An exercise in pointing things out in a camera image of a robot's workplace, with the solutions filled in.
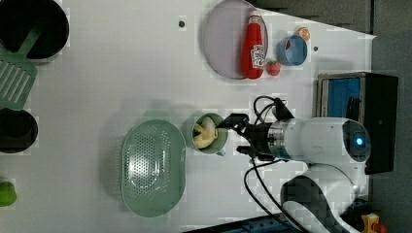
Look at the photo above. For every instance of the red plush ketchup bottle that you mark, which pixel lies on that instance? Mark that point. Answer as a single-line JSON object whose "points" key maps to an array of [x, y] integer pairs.
{"points": [[252, 55]]}

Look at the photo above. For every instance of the blue metal frame rail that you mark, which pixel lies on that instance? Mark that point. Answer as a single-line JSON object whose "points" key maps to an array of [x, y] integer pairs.
{"points": [[261, 224]]}

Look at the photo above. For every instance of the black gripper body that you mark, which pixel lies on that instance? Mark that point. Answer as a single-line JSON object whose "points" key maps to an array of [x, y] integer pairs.
{"points": [[257, 136]]}

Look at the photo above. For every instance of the green mug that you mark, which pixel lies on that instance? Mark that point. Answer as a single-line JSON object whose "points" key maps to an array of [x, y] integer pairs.
{"points": [[218, 146]]}

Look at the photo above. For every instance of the green slotted spatula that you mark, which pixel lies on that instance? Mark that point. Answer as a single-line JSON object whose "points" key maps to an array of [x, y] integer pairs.
{"points": [[18, 73]]}

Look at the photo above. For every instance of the red plush strawberry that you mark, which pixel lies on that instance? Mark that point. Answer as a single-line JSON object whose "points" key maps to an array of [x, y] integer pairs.
{"points": [[273, 67]]}

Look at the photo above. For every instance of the orange slice toy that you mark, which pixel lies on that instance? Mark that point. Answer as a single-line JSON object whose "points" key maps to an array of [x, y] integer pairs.
{"points": [[304, 33]]}

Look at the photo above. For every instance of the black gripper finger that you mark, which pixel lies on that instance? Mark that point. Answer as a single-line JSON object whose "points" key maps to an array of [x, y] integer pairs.
{"points": [[235, 121], [246, 150]]}

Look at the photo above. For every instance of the yellow red toy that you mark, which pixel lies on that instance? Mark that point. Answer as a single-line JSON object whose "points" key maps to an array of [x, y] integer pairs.
{"points": [[372, 224]]}

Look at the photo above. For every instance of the green perforated colander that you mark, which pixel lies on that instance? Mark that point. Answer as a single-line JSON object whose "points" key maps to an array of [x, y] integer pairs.
{"points": [[153, 173]]}

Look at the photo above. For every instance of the silver black toaster oven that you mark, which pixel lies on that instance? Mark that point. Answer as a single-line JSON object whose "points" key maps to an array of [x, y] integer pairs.
{"points": [[369, 99]]}

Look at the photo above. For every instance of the blue bowl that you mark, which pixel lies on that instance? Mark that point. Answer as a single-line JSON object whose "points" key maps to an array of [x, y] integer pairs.
{"points": [[295, 55]]}

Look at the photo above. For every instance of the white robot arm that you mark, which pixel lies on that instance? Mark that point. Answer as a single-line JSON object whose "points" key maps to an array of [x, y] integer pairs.
{"points": [[335, 150]]}

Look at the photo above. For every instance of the grey round plate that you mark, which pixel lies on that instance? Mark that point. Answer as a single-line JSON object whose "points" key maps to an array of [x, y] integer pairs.
{"points": [[223, 36]]}

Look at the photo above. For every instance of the small black pot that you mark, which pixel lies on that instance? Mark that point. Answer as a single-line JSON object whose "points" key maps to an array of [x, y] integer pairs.
{"points": [[18, 130]]}

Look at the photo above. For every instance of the green plush toy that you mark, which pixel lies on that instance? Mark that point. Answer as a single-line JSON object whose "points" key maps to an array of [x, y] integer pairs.
{"points": [[8, 195]]}

